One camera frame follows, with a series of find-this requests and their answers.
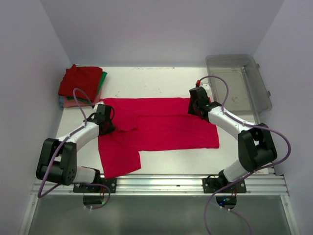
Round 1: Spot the crimson pink t shirt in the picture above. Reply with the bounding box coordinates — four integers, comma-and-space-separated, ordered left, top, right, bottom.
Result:
98, 97, 220, 178

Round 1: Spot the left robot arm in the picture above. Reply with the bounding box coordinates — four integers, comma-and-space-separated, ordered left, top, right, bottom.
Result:
36, 103, 115, 192

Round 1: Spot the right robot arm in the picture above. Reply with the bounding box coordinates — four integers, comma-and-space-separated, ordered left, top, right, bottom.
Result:
188, 87, 277, 192

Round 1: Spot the dark red folded shirt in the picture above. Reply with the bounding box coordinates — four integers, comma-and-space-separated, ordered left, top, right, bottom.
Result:
58, 64, 103, 101

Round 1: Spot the salmon pink folded shirt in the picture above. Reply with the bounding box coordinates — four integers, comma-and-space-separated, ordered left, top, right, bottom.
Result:
60, 94, 101, 108

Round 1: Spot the green folded shirt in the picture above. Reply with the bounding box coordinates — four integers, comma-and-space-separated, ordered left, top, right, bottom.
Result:
64, 71, 107, 104

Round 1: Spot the light blue folded shirt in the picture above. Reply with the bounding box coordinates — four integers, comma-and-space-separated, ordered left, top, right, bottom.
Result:
58, 96, 64, 108

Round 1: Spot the clear plastic bin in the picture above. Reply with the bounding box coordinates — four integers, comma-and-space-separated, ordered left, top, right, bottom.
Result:
205, 54, 272, 116

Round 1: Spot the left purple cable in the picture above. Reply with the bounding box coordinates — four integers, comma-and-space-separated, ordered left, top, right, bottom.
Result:
37, 88, 112, 210

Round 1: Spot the purple cable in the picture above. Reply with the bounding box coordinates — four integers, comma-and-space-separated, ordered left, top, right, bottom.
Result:
197, 75, 292, 235
37, 88, 112, 210

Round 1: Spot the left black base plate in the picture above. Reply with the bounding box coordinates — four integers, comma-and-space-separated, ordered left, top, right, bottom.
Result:
73, 178, 117, 193

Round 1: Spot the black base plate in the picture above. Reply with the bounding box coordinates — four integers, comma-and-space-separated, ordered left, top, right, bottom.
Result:
73, 178, 117, 193
202, 176, 247, 193

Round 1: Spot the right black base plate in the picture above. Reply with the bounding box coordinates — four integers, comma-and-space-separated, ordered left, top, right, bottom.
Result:
202, 176, 247, 193

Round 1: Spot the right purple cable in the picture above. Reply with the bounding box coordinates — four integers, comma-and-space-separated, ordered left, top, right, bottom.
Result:
197, 75, 292, 235

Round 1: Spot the aluminium mounting rail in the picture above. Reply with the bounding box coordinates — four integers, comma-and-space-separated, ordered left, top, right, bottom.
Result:
30, 173, 289, 196

